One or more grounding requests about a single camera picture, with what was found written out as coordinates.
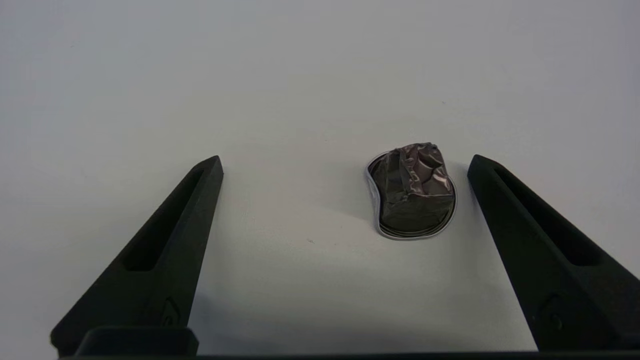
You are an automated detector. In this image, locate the dark coffee capsule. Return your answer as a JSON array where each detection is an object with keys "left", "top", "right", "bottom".
[{"left": 365, "top": 142, "right": 457, "bottom": 241}]

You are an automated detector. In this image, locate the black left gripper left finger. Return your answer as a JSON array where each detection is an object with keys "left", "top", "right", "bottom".
[{"left": 50, "top": 155, "right": 224, "bottom": 357}]

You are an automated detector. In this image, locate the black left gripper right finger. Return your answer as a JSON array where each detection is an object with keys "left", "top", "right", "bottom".
[{"left": 467, "top": 154, "right": 640, "bottom": 352}]

